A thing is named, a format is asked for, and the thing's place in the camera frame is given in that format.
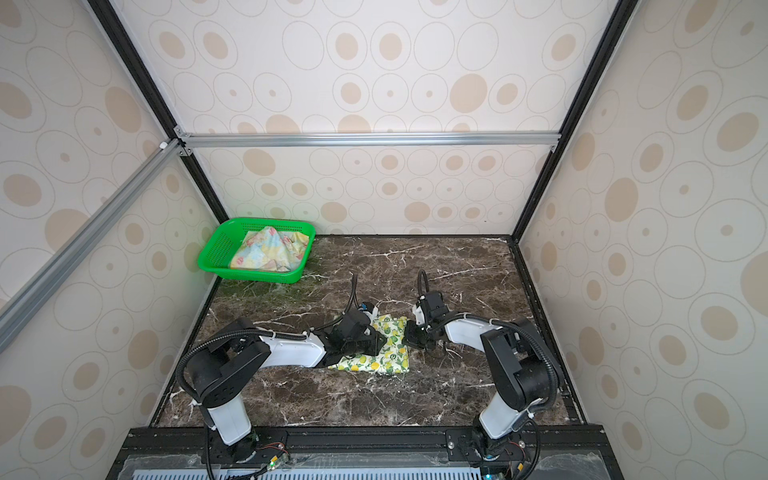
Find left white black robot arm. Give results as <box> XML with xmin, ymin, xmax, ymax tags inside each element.
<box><xmin>175</xmin><ymin>302</ymin><xmax>387</xmax><ymax>446</ymax></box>

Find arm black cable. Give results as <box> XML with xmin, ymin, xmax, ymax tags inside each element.
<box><xmin>175</xmin><ymin>273</ymin><xmax>360</xmax><ymax>403</ymax></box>
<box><xmin>416</xmin><ymin>269</ymin><xmax>560</xmax><ymax>415</ymax></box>

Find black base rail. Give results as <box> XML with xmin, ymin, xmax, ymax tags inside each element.
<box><xmin>107</xmin><ymin>425</ymin><xmax>623</xmax><ymax>479</ymax></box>

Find pastel floral skirt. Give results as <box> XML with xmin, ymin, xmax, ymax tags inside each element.
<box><xmin>229</xmin><ymin>226</ymin><xmax>310</xmax><ymax>273</ymax></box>

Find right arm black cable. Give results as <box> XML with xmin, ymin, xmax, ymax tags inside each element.
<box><xmin>416</xmin><ymin>269</ymin><xmax>560</xmax><ymax>415</ymax></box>

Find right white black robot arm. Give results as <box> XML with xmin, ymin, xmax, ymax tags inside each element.
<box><xmin>404</xmin><ymin>291</ymin><xmax>563</xmax><ymax>440</ymax></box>

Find aluminium rail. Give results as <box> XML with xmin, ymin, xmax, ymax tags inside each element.
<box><xmin>173</xmin><ymin>130</ymin><xmax>560</xmax><ymax>151</ymax></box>
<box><xmin>1</xmin><ymin>139</ymin><xmax>181</xmax><ymax>350</ymax></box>

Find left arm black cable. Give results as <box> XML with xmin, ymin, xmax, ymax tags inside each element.
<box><xmin>175</xmin><ymin>273</ymin><xmax>360</xmax><ymax>403</ymax></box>

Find left aluminium rail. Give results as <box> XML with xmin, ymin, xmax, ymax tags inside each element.
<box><xmin>1</xmin><ymin>139</ymin><xmax>181</xmax><ymax>350</ymax></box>

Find black frame post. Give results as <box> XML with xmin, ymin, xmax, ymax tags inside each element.
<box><xmin>87</xmin><ymin>0</ymin><xmax>229</xmax><ymax>223</ymax></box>
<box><xmin>511</xmin><ymin>0</ymin><xmax>639</xmax><ymax>245</ymax></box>

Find right black frame post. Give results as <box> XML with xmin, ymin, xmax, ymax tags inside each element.
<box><xmin>511</xmin><ymin>0</ymin><xmax>639</xmax><ymax>245</ymax></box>

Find lemon print skirt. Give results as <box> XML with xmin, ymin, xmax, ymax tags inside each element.
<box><xmin>329</xmin><ymin>314</ymin><xmax>409</xmax><ymax>375</ymax></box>

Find back aluminium rail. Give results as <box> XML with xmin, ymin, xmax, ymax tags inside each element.
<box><xmin>173</xmin><ymin>130</ymin><xmax>560</xmax><ymax>151</ymax></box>

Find left black frame post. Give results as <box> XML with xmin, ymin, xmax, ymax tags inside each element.
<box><xmin>87</xmin><ymin>0</ymin><xmax>229</xmax><ymax>223</ymax></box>

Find green plastic basket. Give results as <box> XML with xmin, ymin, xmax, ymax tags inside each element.
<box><xmin>198</xmin><ymin>217</ymin><xmax>316</xmax><ymax>284</ymax></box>

